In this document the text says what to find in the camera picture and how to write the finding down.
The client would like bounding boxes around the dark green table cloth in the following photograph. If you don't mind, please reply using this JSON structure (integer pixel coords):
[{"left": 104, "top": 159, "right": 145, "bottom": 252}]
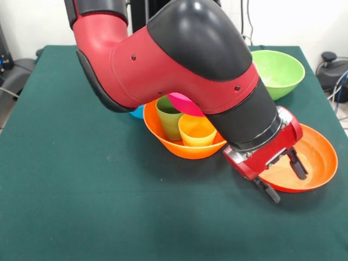
[{"left": 0, "top": 45, "right": 348, "bottom": 261}]

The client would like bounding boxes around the black computer tower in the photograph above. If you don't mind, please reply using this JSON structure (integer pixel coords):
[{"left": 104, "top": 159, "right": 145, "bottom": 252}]
[{"left": 0, "top": 21, "right": 14, "bottom": 79}]

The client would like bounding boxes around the blue plastic bowl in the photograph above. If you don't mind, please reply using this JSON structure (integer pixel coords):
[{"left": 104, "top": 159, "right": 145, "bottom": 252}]
[{"left": 129, "top": 104, "right": 145, "bottom": 120}]

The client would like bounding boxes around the red plastic bowl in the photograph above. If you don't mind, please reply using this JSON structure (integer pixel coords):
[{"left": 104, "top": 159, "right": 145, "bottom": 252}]
[{"left": 257, "top": 123, "right": 339, "bottom": 194}]

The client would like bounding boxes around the green plastic bowl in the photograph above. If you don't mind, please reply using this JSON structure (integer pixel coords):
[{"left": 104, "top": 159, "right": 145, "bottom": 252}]
[{"left": 251, "top": 49, "right": 306, "bottom": 101}]

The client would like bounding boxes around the orange plastic bowl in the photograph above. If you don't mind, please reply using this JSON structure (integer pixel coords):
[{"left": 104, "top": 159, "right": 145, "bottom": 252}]
[{"left": 143, "top": 99, "right": 228, "bottom": 160}]

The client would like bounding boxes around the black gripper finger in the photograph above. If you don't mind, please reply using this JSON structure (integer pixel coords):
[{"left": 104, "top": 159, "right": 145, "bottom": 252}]
[
  {"left": 285, "top": 146, "right": 309, "bottom": 181},
  {"left": 252, "top": 178, "right": 281, "bottom": 204}
]

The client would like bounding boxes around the green plastic cup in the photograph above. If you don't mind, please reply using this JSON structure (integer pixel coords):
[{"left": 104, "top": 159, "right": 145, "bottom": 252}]
[{"left": 155, "top": 95, "right": 185, "bottom": 141}]

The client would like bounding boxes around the black hanging cable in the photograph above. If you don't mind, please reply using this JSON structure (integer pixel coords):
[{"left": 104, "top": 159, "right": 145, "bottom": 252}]
[{"left": 240, "top": 0, "right": 256, "bottom": 46}]

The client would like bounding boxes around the pink plastic bowl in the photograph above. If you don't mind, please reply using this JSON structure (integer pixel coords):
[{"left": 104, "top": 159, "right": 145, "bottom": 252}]
[{"left": 167, "top": 92, "right": 206, "bottom": 118}]

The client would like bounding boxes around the yellow plastic cup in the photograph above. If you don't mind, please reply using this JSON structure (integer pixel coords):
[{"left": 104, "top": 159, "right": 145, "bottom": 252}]
[{"left": 178, "top": 113, "right": 218, "bottom": 147}]

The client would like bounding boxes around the blue cable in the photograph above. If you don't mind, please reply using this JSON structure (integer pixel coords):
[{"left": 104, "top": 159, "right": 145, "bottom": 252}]
[{"left": 333, "top": 69, "right": 348, "bottom": 104}]

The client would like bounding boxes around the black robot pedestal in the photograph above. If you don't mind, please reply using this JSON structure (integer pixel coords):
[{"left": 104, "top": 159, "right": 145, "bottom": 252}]
[{"left": 126, "top": 0, "right": 175, "bottom": 35}]

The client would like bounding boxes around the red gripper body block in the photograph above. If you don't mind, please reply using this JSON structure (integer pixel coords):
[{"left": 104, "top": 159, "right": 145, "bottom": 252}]
[{"left": 222, "top": 105, "right": 304, "bottom": 182}]

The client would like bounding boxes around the grey cable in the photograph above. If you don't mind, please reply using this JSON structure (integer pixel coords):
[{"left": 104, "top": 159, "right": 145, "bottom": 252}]
[{"left": 0, "top": 86, "right": 20, "bottom": 99}]

